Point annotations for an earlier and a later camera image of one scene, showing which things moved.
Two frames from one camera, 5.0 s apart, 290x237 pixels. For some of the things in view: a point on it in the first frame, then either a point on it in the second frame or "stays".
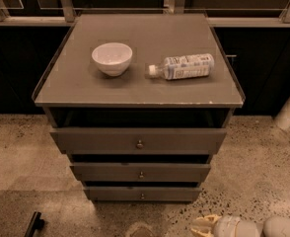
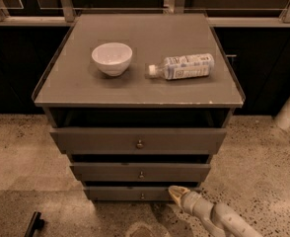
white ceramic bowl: (112, 58) stays
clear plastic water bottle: (183, 66) stays
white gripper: (229, 227) to (191, 202)
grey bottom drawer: (145, 194) stays
